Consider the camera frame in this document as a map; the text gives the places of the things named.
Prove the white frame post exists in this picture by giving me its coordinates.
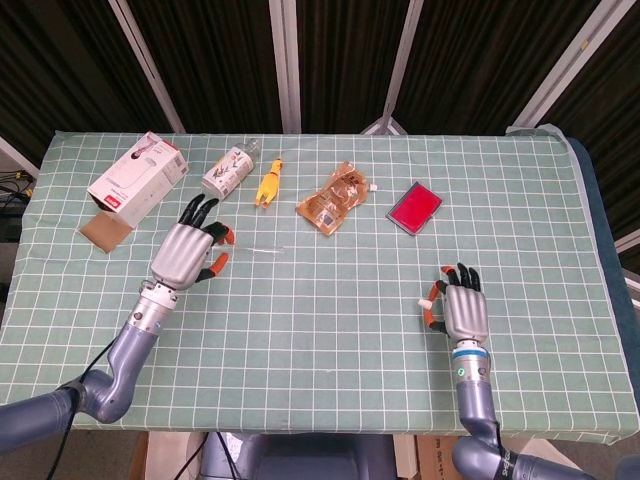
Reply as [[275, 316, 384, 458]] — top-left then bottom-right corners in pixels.
[[109, 0, 186, 134], [268, 0, 304, 134], [359, 0, 426, 136], [509, 0, 640, 129]]

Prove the dark blue table padding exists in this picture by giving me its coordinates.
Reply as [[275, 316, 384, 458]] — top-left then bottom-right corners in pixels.
[[564, 137, 640, 311]]

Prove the white box under table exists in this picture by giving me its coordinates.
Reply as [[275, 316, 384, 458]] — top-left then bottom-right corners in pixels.
[[144, 432, 206, 480]]

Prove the green checked tablecloth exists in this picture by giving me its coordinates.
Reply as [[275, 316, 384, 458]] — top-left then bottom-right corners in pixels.
[[0, 130, 630, 444]]

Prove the white product box brown flap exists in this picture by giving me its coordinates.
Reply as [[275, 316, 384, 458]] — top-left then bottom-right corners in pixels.
[[79, 131, 190, 254]]

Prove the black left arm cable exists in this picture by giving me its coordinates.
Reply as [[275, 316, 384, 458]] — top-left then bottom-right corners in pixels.
[[49, 337, 121, 480]]

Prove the brown liquid spout pouch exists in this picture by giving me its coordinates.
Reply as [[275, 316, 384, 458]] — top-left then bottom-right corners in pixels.
[[295, 160, 379, 235]]

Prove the clear thin tube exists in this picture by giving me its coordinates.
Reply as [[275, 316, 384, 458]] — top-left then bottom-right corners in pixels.
[[219, 243, 286, 256]]

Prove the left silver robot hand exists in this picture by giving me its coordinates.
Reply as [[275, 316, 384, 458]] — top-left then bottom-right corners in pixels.
[[149, 195, 237, 291]]

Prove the grey-blue robot torso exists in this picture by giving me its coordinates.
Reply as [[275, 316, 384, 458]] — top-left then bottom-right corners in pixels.
[[199, 432, 401, 480]]

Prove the brown cardboard box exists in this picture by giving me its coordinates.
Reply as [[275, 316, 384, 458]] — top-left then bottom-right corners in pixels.
[[415, 434, 466, 480]]

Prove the clear bottle with floral label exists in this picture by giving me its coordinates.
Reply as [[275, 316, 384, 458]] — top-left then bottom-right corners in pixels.
[[201, 138, 261, 202]]

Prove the red ink pad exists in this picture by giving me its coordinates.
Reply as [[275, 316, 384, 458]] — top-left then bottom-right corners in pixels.
[[384, 181, 445, 237]]

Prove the yellow rubber chicken toy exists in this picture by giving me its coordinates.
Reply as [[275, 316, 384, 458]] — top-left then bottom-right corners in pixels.
[[255, 157, 285, 209]]

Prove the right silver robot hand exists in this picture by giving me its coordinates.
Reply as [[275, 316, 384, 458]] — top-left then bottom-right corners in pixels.
[[422, 262, 489, 344]]

